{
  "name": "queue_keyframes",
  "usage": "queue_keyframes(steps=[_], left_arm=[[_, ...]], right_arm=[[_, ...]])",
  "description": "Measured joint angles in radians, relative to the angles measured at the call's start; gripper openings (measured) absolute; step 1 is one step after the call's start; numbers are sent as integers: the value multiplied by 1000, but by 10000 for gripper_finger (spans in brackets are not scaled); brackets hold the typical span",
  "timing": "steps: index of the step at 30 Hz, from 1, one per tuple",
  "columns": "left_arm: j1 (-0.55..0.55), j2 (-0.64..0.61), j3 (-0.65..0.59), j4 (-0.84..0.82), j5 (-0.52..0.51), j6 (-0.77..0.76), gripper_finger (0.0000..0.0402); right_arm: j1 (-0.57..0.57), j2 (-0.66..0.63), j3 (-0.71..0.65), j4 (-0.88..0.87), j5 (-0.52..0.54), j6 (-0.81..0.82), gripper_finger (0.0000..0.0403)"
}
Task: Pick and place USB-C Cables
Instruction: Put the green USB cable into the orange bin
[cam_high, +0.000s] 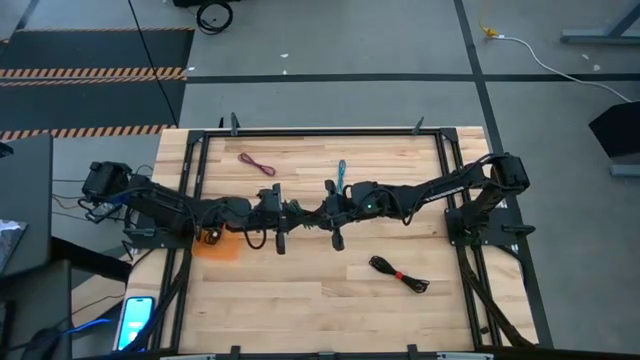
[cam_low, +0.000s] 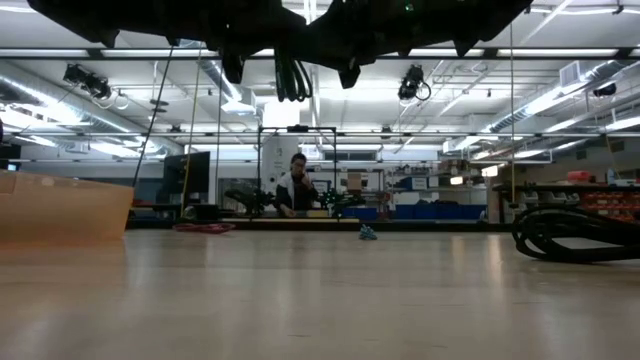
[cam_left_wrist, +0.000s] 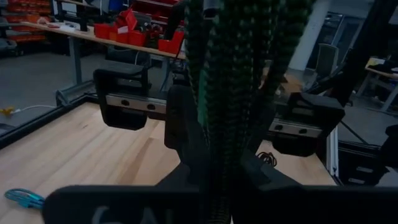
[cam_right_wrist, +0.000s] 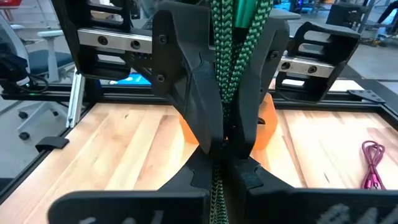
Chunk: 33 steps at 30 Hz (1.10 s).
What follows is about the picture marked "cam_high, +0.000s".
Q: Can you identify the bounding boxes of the grey table foot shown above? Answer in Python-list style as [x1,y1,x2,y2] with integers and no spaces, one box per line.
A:
[559,0,640,46]

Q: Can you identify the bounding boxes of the black hazard-striped floor mat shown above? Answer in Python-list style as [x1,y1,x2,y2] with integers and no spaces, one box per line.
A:
[0,27,196,142]

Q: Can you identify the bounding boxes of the yellow plug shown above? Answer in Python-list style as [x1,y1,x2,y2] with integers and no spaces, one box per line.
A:
[479,9,501,39]

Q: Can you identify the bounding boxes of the white floor cable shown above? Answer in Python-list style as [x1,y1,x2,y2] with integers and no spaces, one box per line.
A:
[497,33,634,104]

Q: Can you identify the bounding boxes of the dark grey desk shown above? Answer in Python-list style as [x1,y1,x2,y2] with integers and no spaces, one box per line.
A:
[0,133,54,277]

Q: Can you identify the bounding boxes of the black cabinet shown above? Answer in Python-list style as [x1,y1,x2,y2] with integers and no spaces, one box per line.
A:
[588,101,640,159]

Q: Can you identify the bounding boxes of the black aluminium table frame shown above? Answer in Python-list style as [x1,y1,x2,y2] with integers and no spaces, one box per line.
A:
[119,127,544,360]

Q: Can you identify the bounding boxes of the green braided USB-C cable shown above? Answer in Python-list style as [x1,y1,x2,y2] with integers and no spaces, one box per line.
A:
[285,198,321,229]

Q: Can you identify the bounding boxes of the black cable with red tie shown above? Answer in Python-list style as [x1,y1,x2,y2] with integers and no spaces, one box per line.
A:
[368,255,431,295]

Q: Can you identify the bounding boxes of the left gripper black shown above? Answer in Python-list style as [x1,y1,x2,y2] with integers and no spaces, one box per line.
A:
[257,182,288,256]

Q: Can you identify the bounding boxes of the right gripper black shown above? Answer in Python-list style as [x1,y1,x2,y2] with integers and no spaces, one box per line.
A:
[324,179,354,253]

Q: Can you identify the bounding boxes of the long black floor cable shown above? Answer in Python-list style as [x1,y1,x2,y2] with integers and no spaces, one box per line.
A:
[127,0,180,127]

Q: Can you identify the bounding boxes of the orange plastic bin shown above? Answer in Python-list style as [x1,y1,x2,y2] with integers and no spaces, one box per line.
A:
[192,227,242,262]

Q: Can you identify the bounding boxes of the magenta braided USB-C cable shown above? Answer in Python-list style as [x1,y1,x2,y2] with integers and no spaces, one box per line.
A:
[237,152,277,178]

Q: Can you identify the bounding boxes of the coiled black floor cable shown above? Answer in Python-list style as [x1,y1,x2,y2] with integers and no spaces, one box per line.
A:
[195,1,235,36]

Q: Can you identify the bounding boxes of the blue cable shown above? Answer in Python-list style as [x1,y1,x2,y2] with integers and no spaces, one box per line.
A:
[62,317,114,337]

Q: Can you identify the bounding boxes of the smartphone with lit screen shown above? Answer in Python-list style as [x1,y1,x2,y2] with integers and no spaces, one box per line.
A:
[117,295,156,352]

